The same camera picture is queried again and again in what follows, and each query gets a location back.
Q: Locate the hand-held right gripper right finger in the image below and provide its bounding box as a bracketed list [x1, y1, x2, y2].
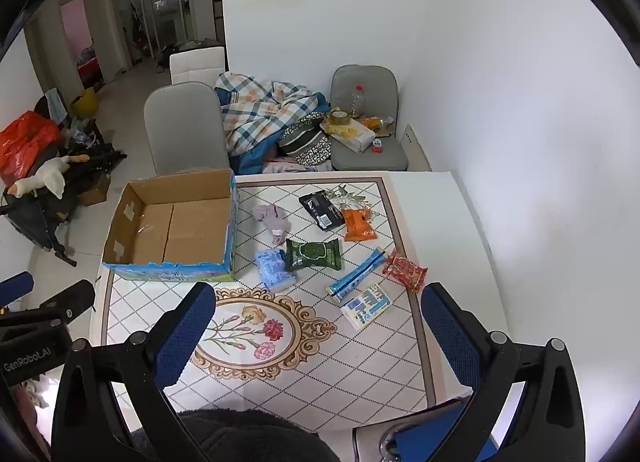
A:
[420, 283, 586, 462]

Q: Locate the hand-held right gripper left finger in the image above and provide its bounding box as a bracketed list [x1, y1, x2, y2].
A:
[50, 282, 217, 462]

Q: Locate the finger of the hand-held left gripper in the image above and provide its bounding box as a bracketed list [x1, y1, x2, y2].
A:
[37, 279, 96, 323]
[0, 271, 35, 311]

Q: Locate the red patterned packet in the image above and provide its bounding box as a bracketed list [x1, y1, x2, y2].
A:
[382, 248, 429, 293]

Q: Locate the white blue tissue packet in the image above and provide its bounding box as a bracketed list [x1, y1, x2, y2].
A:
[340, 283, 391, 331]

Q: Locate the cardboard box blue print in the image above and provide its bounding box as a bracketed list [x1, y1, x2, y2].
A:
[101, 168, 239, 283]

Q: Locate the light blue tissue packet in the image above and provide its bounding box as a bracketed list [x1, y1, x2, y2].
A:
[254, 248, 299, 293]

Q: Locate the long blue snack packet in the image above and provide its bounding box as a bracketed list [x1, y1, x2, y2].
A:
[326, 248, 389, 303]

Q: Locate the purple cloth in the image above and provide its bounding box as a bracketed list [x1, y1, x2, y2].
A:
[251, 204, 292, 245]

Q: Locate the orange packet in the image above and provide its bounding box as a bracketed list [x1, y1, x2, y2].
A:
[341, 208, 378, 243]

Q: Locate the green wet wipes packet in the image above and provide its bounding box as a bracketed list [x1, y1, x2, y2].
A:
[284, 237, 346, 273]

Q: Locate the black packet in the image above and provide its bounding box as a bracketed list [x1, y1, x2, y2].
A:
[298, 191, 345, 233]

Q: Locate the black stroller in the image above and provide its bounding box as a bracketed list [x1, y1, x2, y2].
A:
[0, 141, 128, 269]

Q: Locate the white goose plush toy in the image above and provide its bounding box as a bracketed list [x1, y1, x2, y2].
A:
[7, 154, 92, 201]

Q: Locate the red plastic bag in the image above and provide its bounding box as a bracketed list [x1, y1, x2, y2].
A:
[0, 110, 63, 183]

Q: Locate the light blue cloth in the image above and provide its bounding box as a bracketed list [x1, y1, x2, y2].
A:
[44, 88, 69, 121]

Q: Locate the yellow bag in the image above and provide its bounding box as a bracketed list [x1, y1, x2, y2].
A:
[70, 88, 99, 119]

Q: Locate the grey padded chair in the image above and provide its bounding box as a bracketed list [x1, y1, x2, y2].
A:
[144, 82, 232, 177]
[329, 64, 410, 171]

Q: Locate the yellow white packet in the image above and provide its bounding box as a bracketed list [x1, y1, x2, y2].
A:
[324, 118, 377, 153]

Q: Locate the dark patterned bag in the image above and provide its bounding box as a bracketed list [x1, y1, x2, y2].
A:
[276, 114, 333, 167]

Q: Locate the plaid blanket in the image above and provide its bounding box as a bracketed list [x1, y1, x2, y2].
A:
[214, 70, 332, 173]

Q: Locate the clear plastic bottle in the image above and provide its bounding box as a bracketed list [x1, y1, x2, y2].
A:
[349, 84, 367, 119]

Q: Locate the white chair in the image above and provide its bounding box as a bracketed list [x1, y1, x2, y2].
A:
[169, 46, 227, 86]

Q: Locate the glass sliding door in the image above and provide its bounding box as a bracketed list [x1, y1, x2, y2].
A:
[109, 0, 193, 70]

